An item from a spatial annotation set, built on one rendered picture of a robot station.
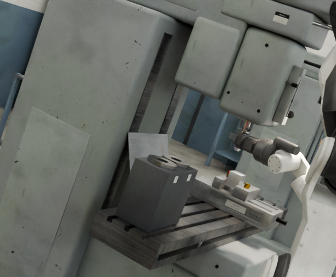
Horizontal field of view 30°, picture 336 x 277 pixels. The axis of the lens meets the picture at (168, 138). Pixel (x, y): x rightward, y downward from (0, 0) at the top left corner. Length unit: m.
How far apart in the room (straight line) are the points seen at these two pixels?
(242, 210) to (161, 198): 0.63
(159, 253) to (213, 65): 0.77
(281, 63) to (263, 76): 0.08
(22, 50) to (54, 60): 5.15
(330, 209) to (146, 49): 0.98
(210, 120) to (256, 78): 7.20
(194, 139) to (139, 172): 7.68
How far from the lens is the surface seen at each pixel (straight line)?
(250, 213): 2.38
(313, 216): 1.60
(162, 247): 1.80
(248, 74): 2.22
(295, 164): 2.16
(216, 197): 2.42
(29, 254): 2.55
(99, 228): 1.87
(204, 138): 9.43
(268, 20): 2.21
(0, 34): 7.30
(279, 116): 2.26
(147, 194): 1.82
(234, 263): 2.18
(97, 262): 2.46
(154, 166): 1.81
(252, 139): 2.23
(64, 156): 2.42
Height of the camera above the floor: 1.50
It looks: 9 degrees down
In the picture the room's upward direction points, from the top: 20 degrees clockwise
